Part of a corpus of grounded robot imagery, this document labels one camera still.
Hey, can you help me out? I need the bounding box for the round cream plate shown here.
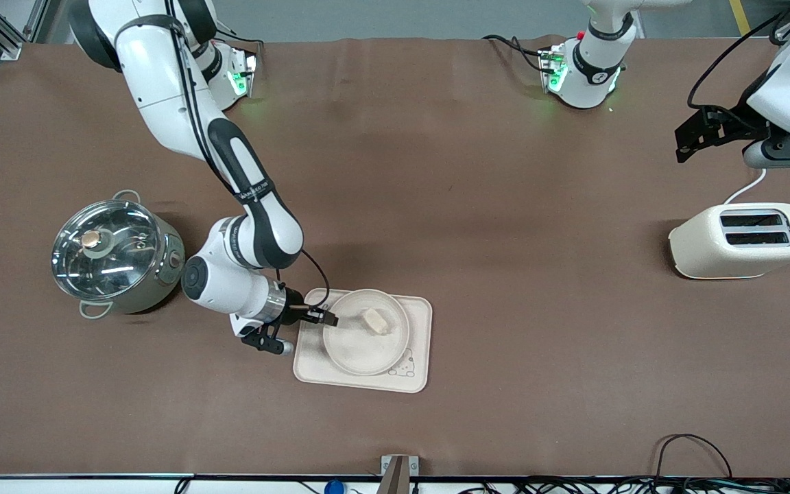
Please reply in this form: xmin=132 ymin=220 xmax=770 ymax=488
xmin=322 ymin=288 xmax=411 ymax=377

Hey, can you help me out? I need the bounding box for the small white bun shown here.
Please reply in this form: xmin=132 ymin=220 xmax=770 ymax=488
xmin=359 ymin=307 xmax=394 ymax=337

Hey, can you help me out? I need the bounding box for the cream rabbit print tray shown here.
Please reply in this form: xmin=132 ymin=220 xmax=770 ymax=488
xmin=293 ymin=287 xmax=433 ymax=394

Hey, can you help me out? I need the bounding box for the cream two-slot toaster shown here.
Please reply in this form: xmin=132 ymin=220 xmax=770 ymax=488
xmin=667 ymin=202 xmax=790 ymax=281

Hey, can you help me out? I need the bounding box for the steel electric cooking pot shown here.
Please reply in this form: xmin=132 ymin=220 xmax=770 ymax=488
xmin=51 ymin=189 xmax=187 ymax=320

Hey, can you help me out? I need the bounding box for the glass pot lid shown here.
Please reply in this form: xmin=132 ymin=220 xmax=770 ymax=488
xmin=50 ymin=199 xmax=163 ymax=301

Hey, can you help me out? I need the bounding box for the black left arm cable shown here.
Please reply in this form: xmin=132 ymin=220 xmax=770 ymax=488
xmin=686 ymin=12 xmax=783 ymax=112

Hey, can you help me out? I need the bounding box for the white toaster power cable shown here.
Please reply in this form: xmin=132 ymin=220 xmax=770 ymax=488
xmin=722 ymin=167 xmax=768 ymax=206

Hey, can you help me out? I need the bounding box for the grey metal camera bracket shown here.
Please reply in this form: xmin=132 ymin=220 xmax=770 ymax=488
xmin=380 ymin=454 xmax=420 ymax=494

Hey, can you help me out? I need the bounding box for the black left base cable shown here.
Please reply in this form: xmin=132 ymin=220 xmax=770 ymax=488
xmin=483 ymin=34 xmax=548 ymax=72

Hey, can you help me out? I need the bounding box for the black looped cable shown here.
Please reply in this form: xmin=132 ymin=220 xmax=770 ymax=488
xmin=654 ymin=433 xmax=734 ymax=482

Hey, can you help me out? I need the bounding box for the black cable tangle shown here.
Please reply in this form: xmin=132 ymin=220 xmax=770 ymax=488
xmin=436 ymin=475 xmax=790 ymax=494

